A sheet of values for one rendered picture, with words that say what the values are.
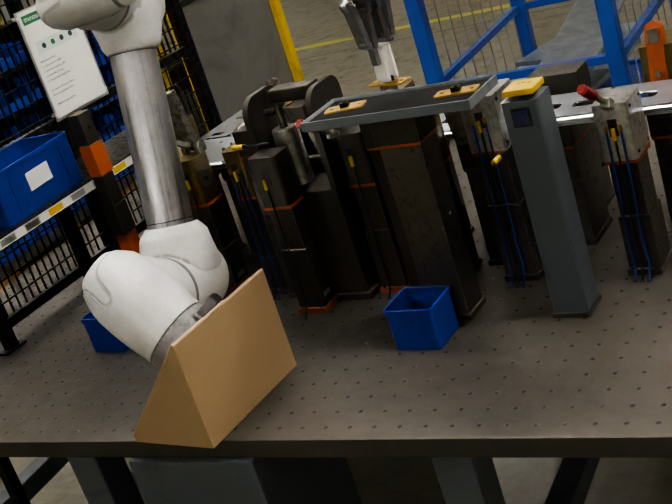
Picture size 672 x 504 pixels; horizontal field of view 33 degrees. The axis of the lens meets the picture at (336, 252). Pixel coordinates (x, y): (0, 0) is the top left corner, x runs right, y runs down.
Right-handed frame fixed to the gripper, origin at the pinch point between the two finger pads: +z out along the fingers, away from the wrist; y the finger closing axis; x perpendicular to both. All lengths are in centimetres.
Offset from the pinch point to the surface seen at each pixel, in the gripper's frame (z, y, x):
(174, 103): 5, 3, 69
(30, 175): 13, -21, 102
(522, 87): 7.9, 2.1, -27.8
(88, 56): -3, 28, 130
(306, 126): 8.0, -10.8, 14.3
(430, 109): 8.0, -5.7, -12.7
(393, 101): 7.9, -0.2, 0.2
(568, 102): 23.9, 37.1, -13.7
